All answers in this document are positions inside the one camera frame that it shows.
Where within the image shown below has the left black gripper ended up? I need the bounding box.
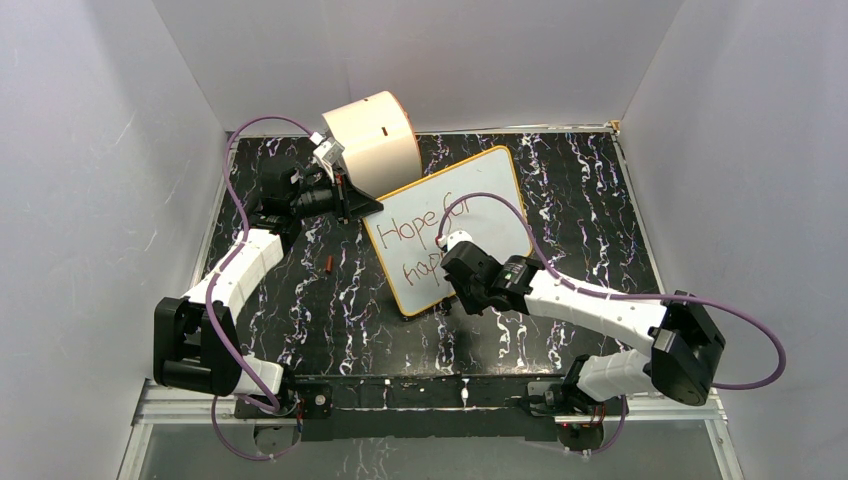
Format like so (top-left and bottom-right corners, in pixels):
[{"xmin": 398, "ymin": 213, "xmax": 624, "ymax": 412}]
[{"xmin": 292, "ymin": 168, "xmax": 384, "ymax": 227}]

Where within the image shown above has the yellow framed whiteboard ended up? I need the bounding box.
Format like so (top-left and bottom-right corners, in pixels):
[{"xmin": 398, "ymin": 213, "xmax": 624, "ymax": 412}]
[{"xmin": 364, "ymin": 146, "xmax": 533, "ymax": 317}]

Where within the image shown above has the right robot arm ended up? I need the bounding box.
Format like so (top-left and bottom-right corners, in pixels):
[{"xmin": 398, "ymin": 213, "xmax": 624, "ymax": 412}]
[{"xmin": 441, "ymin": 240, "xmax": 726, "ymax": 414}]

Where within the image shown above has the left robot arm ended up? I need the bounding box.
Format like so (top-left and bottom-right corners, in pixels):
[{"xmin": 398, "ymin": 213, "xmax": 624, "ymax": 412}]
[{"xmin": 153, "ymin": 160, "xmax": 383, "ymax": 416}]

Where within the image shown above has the beige cylindrical container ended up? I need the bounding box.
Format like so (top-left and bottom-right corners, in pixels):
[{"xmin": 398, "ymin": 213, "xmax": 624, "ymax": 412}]
[{"xmin": 322, "ymin": 91, "xmax": 423, "ymax": 198}]

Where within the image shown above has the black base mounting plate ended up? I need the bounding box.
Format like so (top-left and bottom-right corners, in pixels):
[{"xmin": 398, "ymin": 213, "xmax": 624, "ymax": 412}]
[{"xmin": 233, "ymin": 374, "xmax": 627, "ymax": 445}]

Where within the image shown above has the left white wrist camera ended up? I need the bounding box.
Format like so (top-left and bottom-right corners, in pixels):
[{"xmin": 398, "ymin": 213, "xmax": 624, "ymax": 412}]
[{"xmin": 309, "ymin": 131, "xmax": 344, "ymax": 183}]

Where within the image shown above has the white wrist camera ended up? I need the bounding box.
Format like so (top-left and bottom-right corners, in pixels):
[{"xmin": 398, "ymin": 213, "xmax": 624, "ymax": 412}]
[
  {"xmin": 309, "ymin": 131, "xmax": 344, "ymax": 183},
  {"xmin": 436, "ymin": 230, "xmax": 473, "ymax": 253}
]

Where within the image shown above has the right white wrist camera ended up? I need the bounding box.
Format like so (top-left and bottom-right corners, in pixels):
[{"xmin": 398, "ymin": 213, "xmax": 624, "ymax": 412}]
[{"xmin": 436, "ymin": 230, "xmax": 473, "ymax": 253}]

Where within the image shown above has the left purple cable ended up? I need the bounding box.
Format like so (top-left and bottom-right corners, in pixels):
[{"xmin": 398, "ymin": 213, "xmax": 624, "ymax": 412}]
[{"xmin": 203, "ymin": 115, "xmax": 319, "ymax": 462}]

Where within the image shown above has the purple cable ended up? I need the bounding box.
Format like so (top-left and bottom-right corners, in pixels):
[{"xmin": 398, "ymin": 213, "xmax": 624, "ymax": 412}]
[
  {"xmin": 203, "ymin": 115, "xmax": 319, "ymax": 462},
  {"xmin": 435, "ymin": 192, "xmax": 788, "ymax": 456}
]

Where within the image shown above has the aluminium frame rail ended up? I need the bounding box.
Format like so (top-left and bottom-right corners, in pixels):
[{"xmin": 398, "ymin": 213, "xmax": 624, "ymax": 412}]
[{"xmin": 131, "ymin": 374, "xmax": 729, "ymax": 427}]

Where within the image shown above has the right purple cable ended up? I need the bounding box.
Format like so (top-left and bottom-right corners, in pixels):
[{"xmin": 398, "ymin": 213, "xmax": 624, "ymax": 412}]
[{"xmin": 435, "ymin": 192, "xmax": 788, "ymax": 456}]

